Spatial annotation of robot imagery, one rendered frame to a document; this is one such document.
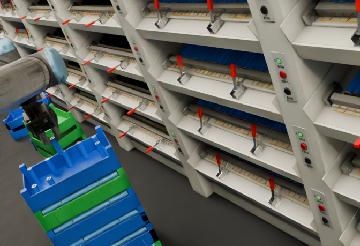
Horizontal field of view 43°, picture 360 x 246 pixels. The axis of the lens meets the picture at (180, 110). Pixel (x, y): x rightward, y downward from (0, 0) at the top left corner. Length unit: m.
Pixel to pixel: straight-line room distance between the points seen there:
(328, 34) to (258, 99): 0.34
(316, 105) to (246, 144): 0.40
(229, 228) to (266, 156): 0.44
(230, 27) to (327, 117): 0.32
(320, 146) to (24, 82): 0.66
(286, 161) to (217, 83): 0.30
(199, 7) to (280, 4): 0.39
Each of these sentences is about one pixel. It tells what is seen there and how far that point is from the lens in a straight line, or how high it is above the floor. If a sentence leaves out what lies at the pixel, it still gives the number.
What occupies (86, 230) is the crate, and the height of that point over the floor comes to 0.26.
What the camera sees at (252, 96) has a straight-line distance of 1.23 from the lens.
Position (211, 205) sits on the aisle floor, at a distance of 1.81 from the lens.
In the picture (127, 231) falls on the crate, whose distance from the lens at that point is 1.59.
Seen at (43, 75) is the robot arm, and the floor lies 0.83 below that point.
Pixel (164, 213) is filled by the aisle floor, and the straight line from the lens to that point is 1.88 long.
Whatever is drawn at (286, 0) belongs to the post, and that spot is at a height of 0.82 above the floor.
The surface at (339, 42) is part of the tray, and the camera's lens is 0.91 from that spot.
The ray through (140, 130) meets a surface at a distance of 2.18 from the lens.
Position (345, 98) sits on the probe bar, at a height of 0.59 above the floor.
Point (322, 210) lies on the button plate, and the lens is 1.25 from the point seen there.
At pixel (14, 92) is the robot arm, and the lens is 0.94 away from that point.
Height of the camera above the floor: 1.09
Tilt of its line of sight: 25 degrees down
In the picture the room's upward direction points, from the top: 23 degrees counter-clockwise
